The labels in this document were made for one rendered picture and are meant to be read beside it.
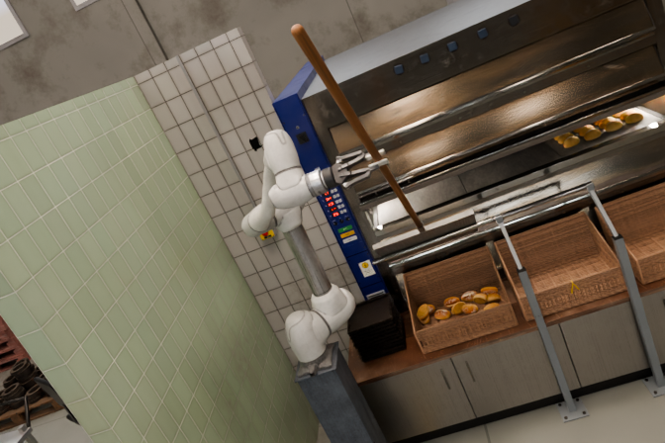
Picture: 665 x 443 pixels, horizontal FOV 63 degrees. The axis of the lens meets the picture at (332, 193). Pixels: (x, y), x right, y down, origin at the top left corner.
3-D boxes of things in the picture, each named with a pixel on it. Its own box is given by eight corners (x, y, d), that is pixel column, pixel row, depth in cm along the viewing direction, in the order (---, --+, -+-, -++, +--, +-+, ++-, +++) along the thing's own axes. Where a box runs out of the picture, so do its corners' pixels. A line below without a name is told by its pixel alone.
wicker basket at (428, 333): (417, 308, 353) (401, 273, 345) (502, 281, 341) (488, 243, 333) (422, 356, 308) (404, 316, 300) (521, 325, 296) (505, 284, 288)
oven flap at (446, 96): (341, 157, 321) (329, 126, 322) (653, 30, 287) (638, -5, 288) (339, 157, 316) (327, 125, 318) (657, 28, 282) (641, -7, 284)
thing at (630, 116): (536, 127, 384) (533, 120, 382) (605, 100, 375) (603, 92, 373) (566, 150, 327) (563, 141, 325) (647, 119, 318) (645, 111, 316)
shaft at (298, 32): (303, 30, 120) (300, 20, 121) (291, 36, 121) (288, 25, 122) (423, 226, 275) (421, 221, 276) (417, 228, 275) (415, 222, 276)
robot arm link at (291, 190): (311, 198, 192) (299, 163, 194) (271, 214, 195) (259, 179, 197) (318, 200, 203) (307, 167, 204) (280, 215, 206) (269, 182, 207)
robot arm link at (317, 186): (318, 200, 201) (332, 194, 199) (309, 193, 192) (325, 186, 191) (311, 178, 204) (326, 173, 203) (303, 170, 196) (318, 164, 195)
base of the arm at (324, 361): (297, 384, 260) (292, 374, 259) (302, 354, 281) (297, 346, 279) (332, 372, 257) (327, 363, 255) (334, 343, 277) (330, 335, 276)
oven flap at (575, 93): (358, 195, 329) (345, 164, 329) (664, 76, 295) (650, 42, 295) (356, 196, 324) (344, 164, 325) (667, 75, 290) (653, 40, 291)
